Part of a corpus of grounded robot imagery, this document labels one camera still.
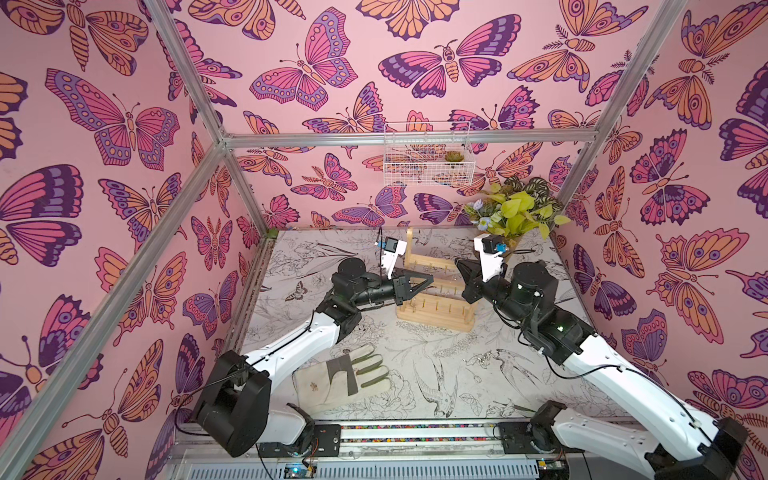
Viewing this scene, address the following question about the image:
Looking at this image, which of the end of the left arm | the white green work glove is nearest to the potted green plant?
the end of the left arm

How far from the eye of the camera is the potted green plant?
2.99ft

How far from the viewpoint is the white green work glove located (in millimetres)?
817

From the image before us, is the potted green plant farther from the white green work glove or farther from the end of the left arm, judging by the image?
the white green work glove

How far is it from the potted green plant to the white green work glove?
1.82 ft
